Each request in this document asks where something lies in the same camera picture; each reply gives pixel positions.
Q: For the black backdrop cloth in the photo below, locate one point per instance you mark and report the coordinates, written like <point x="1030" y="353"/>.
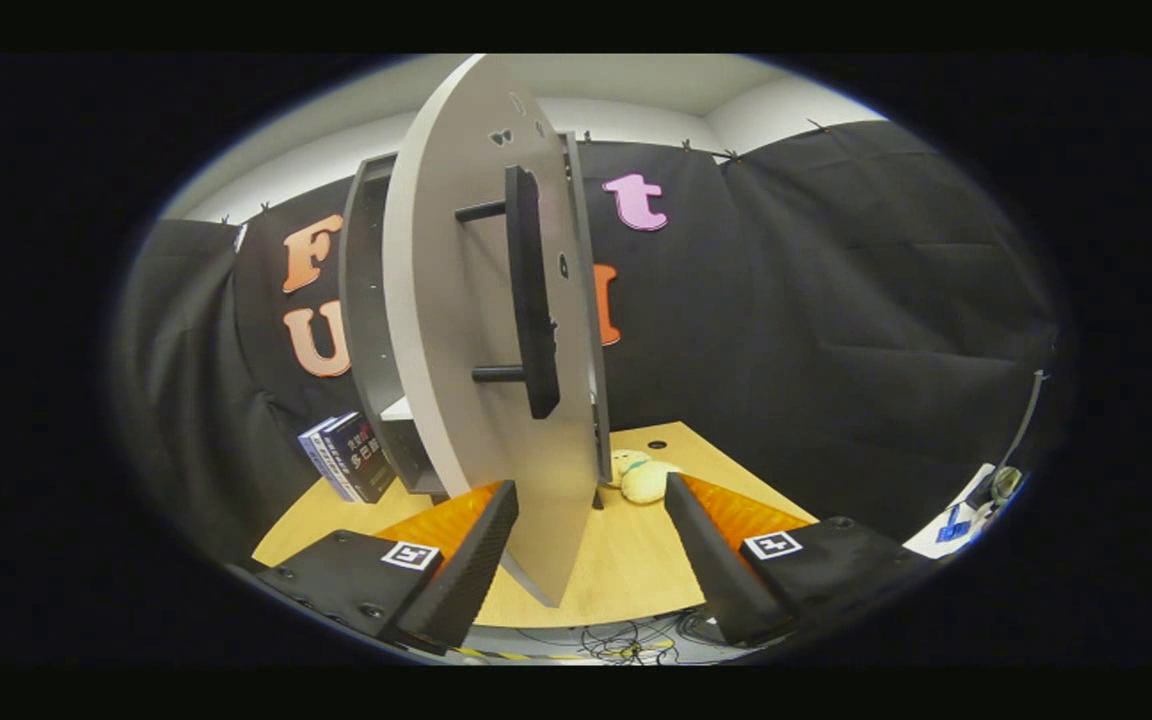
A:
<point x="836" y="300"/>

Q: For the small blue item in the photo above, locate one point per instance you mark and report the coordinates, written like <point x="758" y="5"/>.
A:
<point x="953" y="528"/>

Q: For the grey cabinet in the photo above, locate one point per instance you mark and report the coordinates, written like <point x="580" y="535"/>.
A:
<point x="366" y="300"/>

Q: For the white side desk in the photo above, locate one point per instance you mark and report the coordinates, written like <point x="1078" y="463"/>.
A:
<point x="931" y="545"/>

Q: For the cream plush toy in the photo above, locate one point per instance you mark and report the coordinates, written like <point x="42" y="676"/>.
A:
<point x="646" y="482"/>

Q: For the yellow black floor tape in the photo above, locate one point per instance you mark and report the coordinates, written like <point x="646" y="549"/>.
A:
<point x="496" y="655"/>

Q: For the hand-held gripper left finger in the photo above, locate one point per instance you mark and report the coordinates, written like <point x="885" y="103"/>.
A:
<point x="471" y="560"/>

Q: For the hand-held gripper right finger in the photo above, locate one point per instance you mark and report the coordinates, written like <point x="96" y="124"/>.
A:
<point x="711" y="560"/>

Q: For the blue cover book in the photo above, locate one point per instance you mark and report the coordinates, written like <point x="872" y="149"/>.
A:
<point x="321" y="455"/>

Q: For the dark cover book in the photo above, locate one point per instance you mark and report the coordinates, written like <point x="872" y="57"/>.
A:
<point x="366" y="455"/>

